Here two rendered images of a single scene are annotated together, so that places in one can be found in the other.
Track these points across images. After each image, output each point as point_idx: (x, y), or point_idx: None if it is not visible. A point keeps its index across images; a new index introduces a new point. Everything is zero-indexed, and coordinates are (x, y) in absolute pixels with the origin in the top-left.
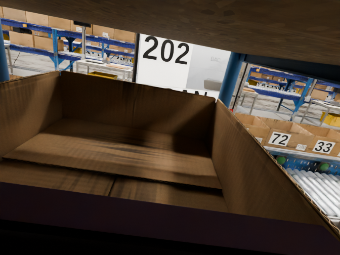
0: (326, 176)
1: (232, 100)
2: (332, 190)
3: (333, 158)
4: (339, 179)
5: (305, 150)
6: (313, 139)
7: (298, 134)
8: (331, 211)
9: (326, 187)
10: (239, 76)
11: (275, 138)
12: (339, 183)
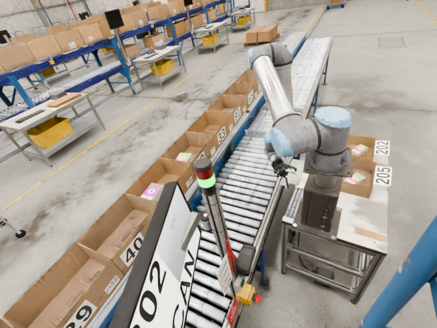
0: (237, 152)
1: (224, 233)
2: (253, 163)
3: (230, 136)
4: (242, 146)
5: (216, 148)
6: (214, 137)
7: (206, 145)
8: (271, 183)
9: (248, 164)
10: (218, 217)
11: None
12: (246, 150)
